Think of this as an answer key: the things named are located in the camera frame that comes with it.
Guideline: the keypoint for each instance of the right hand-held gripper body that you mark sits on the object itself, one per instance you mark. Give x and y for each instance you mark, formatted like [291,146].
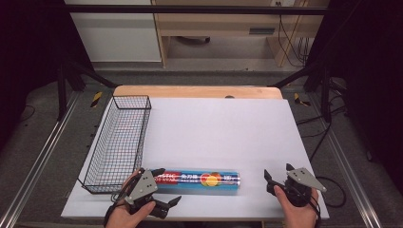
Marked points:
[304,180]

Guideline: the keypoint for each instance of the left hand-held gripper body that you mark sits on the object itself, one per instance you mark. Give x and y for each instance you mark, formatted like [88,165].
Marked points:
[142,186]

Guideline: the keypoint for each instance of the blue wrap roll box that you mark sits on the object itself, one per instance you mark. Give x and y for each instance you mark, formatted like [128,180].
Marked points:
[202,181]

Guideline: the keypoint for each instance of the person's left hand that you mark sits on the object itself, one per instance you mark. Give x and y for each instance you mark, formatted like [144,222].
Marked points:
[125,217]

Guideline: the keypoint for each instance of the person's right hand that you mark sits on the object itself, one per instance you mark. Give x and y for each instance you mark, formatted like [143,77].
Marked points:
[297,217]

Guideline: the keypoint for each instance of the white table mat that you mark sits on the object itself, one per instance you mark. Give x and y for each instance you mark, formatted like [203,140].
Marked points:
[221,133]

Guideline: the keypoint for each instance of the yellow black floor tape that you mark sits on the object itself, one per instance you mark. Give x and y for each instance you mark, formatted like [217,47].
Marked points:
[299,99]
[96,98]

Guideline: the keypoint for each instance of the wooden board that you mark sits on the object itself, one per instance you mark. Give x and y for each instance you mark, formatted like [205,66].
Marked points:
[190,91]

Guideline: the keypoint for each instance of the black curtain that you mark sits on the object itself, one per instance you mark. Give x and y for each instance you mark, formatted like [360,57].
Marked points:
[28,47]
[370,79]

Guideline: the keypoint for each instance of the white cabinet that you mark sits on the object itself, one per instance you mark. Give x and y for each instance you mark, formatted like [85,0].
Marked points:
[117,34]

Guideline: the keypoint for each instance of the light wooden desk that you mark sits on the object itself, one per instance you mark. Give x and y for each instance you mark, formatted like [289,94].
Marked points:
[221,22]

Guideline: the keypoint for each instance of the aluminium floor rail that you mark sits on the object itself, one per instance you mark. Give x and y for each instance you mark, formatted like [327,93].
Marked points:
[345,164]
[38,158]

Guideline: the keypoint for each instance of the black metal frame leg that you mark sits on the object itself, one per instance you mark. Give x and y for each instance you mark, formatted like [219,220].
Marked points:
[324,91]
[61,91]

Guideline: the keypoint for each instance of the black metal frame bar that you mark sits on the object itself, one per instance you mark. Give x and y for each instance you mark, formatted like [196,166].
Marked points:
[190,9]

